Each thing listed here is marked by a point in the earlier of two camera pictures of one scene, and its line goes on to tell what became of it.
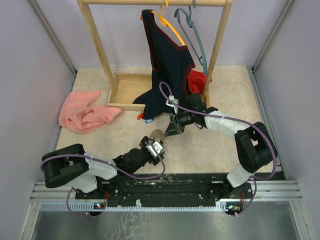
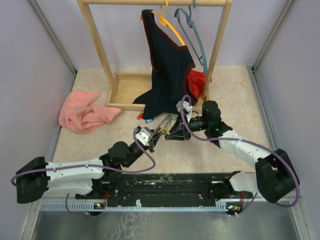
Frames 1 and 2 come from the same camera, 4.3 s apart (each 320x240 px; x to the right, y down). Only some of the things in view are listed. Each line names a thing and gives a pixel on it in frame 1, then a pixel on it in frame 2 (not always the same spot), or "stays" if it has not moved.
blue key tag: [149, 120] stays
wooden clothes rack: [124, 88] stays
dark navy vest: [170, 62] stays
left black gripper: [156, 159] → [154, 139]
